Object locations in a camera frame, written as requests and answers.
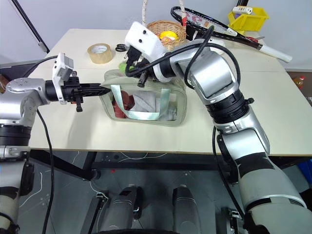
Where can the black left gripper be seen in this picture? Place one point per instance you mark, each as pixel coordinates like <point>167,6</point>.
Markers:
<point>72,91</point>

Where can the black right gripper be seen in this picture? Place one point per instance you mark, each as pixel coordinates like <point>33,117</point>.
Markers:
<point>135,57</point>

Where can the green pouch with clear window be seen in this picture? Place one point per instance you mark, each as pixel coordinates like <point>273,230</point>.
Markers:
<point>178,104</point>

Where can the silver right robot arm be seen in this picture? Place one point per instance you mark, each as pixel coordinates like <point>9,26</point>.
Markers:
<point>212,70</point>

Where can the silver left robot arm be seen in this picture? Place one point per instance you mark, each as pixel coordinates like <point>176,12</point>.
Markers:
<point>22,90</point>

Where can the red item inside pouch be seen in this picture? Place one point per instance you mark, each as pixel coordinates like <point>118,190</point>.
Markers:
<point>122,104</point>

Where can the grey cloth inside pouch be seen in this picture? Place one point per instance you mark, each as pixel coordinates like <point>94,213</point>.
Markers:
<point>146,102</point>

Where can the brown packing tape roll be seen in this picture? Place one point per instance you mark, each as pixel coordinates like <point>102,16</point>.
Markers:
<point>101,54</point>

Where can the yellow item in basket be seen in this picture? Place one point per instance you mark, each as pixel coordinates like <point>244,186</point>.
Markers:
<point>168,34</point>

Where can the black slanted pole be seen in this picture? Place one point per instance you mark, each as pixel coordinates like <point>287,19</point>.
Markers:
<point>29,25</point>

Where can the black and white racket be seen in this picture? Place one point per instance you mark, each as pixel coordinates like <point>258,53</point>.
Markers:
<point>219,24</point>

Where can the dark rounded robot leg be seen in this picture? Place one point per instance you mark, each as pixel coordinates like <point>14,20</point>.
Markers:
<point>122,207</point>
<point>185,207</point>

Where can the white perforated tube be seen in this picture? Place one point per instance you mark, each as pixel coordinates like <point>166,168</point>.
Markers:
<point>241,10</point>

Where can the yellow plastic bin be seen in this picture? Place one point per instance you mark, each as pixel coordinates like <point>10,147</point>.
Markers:
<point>248,20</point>

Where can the yellow oil bottle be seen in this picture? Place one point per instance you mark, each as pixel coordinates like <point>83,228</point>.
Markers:
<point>299,83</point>

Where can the blue plastic crate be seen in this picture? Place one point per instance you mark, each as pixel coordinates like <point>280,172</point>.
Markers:
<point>306,175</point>

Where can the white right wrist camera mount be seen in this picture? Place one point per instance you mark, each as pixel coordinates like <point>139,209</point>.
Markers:
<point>143,39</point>

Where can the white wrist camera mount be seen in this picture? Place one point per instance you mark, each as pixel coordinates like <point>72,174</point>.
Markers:
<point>143,39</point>
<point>61,70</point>

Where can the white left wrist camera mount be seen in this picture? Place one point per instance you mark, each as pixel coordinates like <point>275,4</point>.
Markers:
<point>61,70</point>

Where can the black table frame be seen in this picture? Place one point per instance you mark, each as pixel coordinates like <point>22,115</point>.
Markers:
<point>146,165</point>

